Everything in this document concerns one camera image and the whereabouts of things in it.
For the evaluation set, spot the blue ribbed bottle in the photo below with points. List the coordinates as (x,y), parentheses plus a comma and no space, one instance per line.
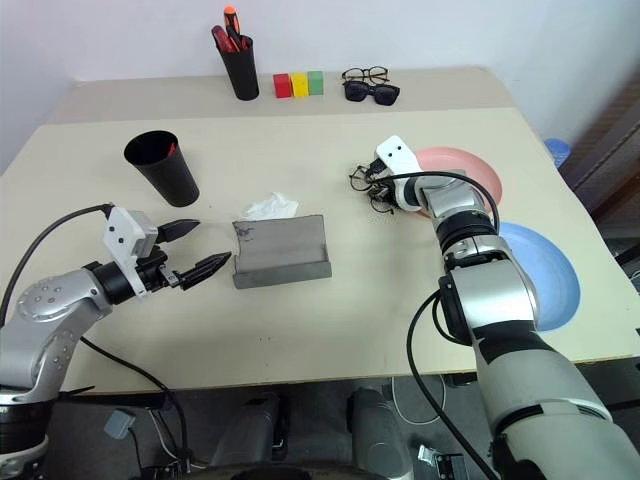
(557,151)

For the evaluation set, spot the silver black metal clamp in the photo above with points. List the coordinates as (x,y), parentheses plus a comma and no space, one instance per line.
(442,460)

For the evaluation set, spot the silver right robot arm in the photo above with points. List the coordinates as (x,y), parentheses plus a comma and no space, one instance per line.
(500,295)

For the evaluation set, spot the dark rounded robot leg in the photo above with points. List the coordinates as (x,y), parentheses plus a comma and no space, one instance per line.
(255,435)
(380,435)

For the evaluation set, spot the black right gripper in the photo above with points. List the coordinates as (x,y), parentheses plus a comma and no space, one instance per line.
(384,192)

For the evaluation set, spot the red marker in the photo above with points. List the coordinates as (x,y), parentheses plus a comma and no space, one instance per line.
(171,148)

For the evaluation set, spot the brown black frame glasses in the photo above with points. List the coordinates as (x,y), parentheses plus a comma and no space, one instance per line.
(365,75)

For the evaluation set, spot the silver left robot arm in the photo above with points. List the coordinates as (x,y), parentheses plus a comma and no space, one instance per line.
(45,320)

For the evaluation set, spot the white crumpled cleaning cloth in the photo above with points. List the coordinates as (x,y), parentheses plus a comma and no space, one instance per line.
(270,206)

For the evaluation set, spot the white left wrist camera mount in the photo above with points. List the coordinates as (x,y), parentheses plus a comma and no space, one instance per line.
(120,237)

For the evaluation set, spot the black cylindrical tool holder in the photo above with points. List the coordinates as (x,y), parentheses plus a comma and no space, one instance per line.
(241,70)

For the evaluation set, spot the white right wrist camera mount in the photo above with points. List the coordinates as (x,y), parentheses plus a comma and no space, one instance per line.
(397,155)

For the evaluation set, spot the black sunglasses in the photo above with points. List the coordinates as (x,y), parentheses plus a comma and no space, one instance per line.
(372,93)

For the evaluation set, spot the green wooden block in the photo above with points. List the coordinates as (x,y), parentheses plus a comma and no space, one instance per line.
(315,83)

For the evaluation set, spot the black tapered cup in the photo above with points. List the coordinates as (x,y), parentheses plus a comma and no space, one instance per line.
(167,175)

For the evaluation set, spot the yellow wooden block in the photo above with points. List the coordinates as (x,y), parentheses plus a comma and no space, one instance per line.
(300,85)

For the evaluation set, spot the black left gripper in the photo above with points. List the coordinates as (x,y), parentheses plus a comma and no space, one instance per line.
(151,272)

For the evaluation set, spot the red wooden block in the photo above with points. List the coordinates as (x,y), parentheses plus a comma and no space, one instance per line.
(282,86)

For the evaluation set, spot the dark brown cabinet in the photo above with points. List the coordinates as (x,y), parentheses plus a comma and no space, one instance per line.
(610,150)

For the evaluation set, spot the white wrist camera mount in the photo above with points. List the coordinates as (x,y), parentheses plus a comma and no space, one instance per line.
(397,155)
(120,237)

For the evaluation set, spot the blue plate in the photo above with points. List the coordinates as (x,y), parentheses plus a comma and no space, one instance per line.
(555,280)

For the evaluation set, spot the pink plate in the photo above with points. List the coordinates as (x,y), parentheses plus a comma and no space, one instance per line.
(475,167)

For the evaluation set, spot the small grey box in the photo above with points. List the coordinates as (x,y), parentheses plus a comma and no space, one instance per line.
(118,424)

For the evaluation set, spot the thin black frame glasses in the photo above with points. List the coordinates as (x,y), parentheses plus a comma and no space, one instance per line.
(357,181)

